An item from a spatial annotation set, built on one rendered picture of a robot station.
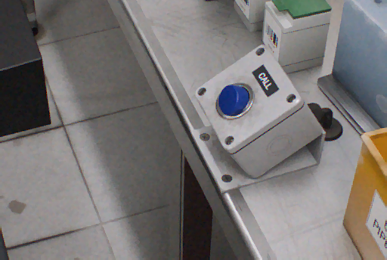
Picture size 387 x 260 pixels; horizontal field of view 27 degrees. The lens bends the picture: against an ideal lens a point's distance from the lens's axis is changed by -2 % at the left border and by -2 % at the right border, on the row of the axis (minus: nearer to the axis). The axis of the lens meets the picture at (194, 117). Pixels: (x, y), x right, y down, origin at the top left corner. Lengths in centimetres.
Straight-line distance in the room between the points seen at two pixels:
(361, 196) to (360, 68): 15
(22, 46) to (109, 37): 149
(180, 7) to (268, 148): 24
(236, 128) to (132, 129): 129
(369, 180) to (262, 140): 10
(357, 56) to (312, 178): 11
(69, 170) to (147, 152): 18
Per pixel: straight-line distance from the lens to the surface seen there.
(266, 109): 63
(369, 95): 71
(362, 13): 69
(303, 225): 65
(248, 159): 64
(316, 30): 74
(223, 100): 64
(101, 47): 213
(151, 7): 83
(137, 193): 179
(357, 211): 62
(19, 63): 66
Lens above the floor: 139
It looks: 45 degrees down
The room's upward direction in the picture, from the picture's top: 2 degrees clockwise
